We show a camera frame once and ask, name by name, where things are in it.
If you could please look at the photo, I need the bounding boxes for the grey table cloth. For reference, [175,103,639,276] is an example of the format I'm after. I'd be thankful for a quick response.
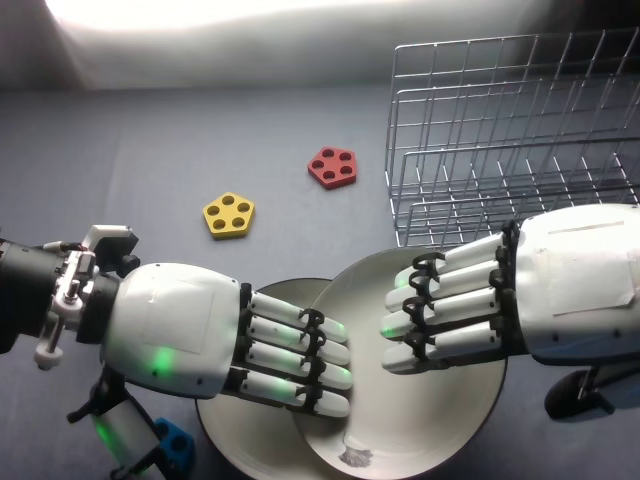
[0,82,640,480]

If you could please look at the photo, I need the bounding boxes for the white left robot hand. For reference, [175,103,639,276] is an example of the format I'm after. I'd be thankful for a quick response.
[101,262,354,419]

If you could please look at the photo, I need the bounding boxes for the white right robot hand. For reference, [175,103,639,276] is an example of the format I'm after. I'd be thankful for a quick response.
[379,203,640,374]

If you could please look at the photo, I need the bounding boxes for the red pentagon block with holes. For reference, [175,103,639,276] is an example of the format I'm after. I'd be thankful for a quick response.
[306,146,362,193]

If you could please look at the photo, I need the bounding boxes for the silver wire dish rack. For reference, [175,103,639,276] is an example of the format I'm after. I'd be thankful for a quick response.
[384,27,640,251]

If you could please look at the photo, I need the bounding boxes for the blue pentagon block with holes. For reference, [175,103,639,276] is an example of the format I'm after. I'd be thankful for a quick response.
[152,417,196,474]

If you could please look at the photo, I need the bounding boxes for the yellow pentagon block with holes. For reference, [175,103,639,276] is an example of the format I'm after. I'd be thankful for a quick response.
[202,192,256,242]

